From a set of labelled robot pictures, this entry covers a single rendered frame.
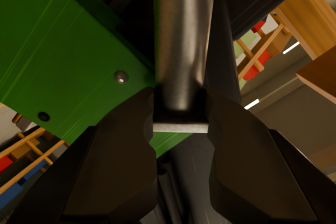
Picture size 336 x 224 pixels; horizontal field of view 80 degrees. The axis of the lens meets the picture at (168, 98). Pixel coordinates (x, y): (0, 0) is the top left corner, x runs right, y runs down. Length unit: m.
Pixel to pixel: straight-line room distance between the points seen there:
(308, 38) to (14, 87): 0.93
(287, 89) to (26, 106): 7.60
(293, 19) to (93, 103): 0.86
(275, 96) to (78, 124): 7.58
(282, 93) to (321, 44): 6.74
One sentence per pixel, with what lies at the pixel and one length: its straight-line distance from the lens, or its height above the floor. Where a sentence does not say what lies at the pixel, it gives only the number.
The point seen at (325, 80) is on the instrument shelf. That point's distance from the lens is 0.63.
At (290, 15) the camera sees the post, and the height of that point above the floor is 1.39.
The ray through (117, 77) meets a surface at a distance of 0.16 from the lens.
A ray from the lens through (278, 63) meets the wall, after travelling 9.55.
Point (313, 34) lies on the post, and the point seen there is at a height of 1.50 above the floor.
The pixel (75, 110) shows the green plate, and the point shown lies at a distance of 0.19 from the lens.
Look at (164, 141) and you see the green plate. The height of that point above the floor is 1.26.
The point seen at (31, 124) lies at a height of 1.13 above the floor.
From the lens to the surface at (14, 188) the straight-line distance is 5.57.
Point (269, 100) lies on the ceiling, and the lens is 7.72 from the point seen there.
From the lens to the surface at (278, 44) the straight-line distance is 4.15.
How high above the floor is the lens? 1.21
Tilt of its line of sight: 7 degrees up
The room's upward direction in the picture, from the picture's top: 137 degrees clockwise
